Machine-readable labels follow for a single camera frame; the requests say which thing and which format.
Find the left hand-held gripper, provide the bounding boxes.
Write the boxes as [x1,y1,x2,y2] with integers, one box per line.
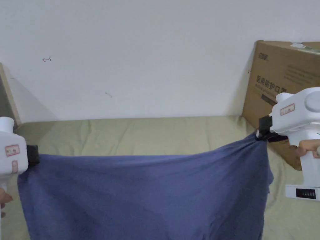
[0,117,40,218]

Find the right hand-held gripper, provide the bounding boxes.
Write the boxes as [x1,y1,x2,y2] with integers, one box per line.
[255,87,320,201]

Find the dark blue shirt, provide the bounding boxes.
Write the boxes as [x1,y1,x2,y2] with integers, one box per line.
[17,132,275,240]

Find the person's right hand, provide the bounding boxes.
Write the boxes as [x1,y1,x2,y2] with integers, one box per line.
[296,139,320,158]

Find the person's left hand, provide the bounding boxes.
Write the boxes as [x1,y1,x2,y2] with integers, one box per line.
[0,187,13,218]

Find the wooden framed board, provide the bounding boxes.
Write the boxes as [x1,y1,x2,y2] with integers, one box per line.
[0,62,23,133]

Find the brown cardboard carton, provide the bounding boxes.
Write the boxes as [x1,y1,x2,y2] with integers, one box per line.
[242,40,320,173]

